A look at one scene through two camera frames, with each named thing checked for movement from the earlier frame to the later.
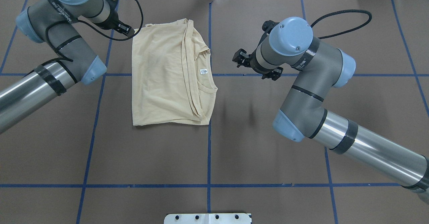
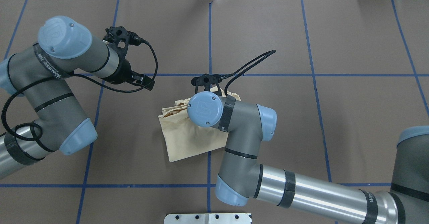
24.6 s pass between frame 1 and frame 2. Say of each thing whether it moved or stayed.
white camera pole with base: stayed
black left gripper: moved
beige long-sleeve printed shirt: moved
